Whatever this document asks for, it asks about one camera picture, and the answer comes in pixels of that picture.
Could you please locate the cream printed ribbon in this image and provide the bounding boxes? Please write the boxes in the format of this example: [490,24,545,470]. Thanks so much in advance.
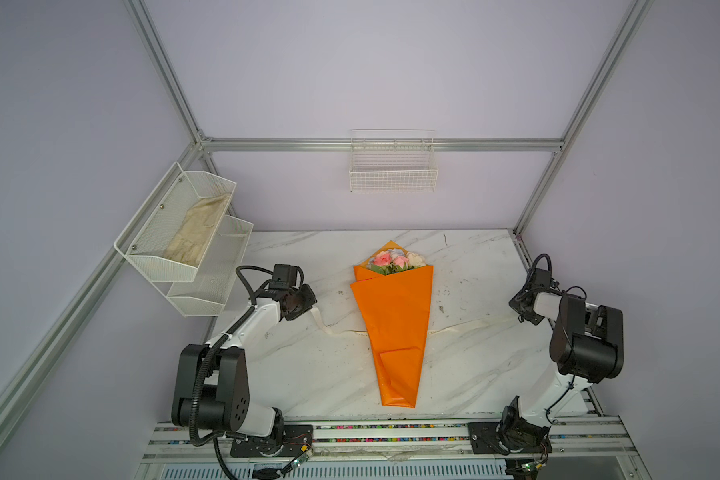
[308,305,526,338]

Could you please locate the orange wrapping paper sheet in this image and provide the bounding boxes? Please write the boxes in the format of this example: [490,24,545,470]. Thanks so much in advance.
[351,241,434,408]

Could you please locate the cream fake rose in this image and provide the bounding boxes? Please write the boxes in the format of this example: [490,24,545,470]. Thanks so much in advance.
[406,251,427,268]

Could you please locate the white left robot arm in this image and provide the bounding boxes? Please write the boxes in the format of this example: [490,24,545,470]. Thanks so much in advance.
[171,264,317,479]

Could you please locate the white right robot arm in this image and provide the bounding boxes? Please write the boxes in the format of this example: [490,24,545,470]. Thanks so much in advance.
[495,253,625,455]

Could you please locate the lower white mesh shelf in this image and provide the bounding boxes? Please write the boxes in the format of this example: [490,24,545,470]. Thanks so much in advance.
[163,215,253,317]

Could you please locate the white mesh shelf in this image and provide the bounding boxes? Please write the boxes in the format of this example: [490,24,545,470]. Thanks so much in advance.
[163,215,253,317]
[114,163,236,283]

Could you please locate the beige cloth glove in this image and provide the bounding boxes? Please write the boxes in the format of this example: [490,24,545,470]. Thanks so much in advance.
[163,194,231,267]

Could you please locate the upper white mesh shelf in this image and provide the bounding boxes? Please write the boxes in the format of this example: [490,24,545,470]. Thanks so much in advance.
[114,163,236,283]

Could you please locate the white wire wall basket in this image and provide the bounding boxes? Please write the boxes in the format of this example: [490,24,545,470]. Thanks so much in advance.
[349,129,439,193]

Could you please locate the aluminium frame crossbar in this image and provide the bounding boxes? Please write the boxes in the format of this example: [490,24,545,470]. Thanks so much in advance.
[202,138,565,152]

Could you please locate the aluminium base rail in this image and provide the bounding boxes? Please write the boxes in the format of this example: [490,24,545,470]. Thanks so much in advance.
[135,415,651,479]

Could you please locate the aluminium frame post right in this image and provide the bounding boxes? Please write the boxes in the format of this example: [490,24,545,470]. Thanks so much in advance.
[513,0,653,238]

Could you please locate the aluminium frame post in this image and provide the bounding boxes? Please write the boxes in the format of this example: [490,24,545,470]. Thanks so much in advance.
[123,0,203,143]
[513,0,653,238]

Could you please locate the aluminium frame post left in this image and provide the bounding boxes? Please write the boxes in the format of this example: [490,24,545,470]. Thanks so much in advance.
[123,0,203,143]

